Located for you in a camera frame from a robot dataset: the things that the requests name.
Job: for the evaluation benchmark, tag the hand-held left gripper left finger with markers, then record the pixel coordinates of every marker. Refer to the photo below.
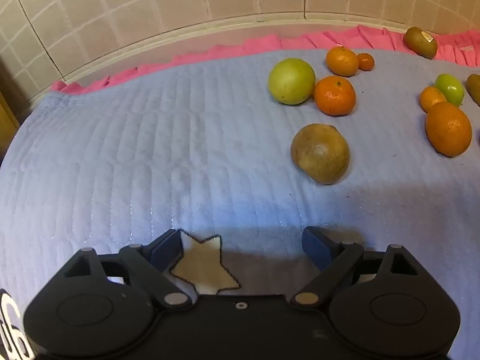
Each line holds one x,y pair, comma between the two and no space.
168,246

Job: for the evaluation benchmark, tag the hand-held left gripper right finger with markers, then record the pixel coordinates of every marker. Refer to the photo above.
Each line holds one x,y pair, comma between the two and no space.
313,248

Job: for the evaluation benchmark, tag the large orange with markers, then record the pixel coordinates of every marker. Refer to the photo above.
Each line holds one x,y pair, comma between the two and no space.
448,129

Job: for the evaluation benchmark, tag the brown kiwi with sticker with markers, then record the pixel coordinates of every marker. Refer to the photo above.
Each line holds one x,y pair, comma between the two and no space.
420,43

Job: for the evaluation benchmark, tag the yellow-brown round fruit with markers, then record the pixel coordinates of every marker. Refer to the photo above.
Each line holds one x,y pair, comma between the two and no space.
320,153

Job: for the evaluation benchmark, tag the light blue pink-frilled blanket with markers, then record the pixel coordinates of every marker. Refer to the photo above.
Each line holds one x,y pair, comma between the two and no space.
168,138

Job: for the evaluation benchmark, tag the large green apple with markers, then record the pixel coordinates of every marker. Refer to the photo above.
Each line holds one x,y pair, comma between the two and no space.
291,81

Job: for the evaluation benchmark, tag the small orange mandarin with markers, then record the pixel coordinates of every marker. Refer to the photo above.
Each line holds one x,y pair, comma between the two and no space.
430,98

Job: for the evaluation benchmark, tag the tiny orange mandarin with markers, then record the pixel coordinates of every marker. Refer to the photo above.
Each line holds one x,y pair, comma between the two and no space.
366,62

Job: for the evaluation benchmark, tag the brown wooden furniture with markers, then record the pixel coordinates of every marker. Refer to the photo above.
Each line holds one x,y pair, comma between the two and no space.
6,112

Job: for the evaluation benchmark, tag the small green lime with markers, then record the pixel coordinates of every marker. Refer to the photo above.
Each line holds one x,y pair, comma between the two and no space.
451,88

